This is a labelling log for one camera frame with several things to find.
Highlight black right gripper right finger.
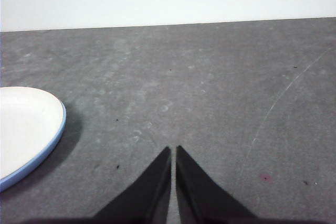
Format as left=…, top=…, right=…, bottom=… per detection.
left=175, top=145, right=259, bottom=224

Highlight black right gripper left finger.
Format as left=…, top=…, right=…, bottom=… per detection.
left=90, top=146, right=173, bottom=224

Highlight blue round plate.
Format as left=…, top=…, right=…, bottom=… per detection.
left=0, top=87, right=67, bottom=193

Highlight white round plate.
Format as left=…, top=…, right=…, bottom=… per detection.
left=0, top=87, right=65, bottom=180

